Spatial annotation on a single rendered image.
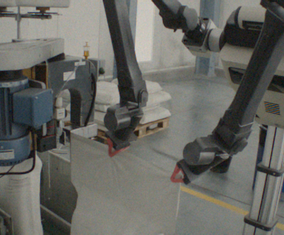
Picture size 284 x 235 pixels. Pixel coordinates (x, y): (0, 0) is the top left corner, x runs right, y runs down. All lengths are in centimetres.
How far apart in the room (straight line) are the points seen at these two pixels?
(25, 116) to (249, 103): 57
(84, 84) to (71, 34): 515
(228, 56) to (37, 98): 69
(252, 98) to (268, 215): 88
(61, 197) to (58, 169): 18
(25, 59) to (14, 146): 25
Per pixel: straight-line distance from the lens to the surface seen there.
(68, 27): 650
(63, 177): 204
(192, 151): 88
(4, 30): 510
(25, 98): 96
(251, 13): 112
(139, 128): 449
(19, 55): 97
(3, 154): 104
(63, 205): 213
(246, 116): 85
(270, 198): 158
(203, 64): 993
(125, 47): 102
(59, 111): 128
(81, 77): 140
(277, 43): 74
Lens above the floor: 152
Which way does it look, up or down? 16 degrees down
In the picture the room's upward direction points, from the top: 3 degrees clockwise
